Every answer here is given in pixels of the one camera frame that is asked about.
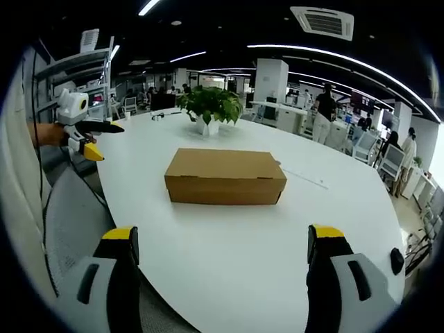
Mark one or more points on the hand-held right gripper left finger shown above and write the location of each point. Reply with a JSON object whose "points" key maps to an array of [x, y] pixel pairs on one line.
{"points": [[104, 284]]}

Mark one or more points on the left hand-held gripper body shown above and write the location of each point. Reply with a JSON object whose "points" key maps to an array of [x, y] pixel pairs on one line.
{"points": [[71, 107]]}

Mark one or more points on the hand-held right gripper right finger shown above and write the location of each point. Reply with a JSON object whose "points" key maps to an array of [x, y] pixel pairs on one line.
{"points": [[343, 284]]}

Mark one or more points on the brown cardboard shoe box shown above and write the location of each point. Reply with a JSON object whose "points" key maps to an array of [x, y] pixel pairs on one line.
{"points": [[222, 173]]}

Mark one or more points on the white box on shelf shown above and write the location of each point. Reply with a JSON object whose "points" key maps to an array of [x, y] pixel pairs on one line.
{"points": [[89, 41]]}

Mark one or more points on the person's left hand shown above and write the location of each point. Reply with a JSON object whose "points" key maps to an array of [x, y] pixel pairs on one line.
{"points": [[50, 134]]}

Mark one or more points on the small white paper cup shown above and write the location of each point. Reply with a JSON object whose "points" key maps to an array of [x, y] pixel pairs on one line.
{"points": [[127, 116]]}

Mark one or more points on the grey metal shelf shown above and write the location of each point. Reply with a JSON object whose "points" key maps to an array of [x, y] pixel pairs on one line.
{"points": [[79, 79]]}

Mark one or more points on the black oval table knob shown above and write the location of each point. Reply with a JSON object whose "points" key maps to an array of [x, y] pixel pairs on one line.
{"points": [[397, 261]]}

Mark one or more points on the small white desk items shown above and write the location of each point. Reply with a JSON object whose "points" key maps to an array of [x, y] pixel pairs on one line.
{"points": [[163, 114]]}

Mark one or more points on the grey mesh office chair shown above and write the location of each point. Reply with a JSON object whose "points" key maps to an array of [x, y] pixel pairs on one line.
{"points": [[73, 222]]}

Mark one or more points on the person's white clothing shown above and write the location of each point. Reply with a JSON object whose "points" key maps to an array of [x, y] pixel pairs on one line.
{"points": [[17, 180]]}

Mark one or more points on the short ceiling light strip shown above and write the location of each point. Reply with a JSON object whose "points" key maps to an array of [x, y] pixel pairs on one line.
{"points": [[148, 7], [187, 56]]}

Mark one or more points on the green potted plant white pot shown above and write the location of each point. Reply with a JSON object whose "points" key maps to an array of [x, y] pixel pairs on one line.
{"points": [[211, 104]]}

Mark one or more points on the clear plastic ruler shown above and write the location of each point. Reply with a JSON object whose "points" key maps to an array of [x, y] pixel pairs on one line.
{"points": [[305, 176]]}

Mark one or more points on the white office chair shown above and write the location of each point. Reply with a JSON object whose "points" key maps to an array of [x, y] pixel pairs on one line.
{"points": [[366, 145], [391, 161]]}

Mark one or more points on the long curved ceiling light strip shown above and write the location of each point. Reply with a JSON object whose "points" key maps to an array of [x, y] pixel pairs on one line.
{"points": [[347, 59]]}

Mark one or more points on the ceiling air conditioner vent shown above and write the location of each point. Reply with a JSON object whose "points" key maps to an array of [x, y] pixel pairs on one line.
{"points": [[322, 22]]}

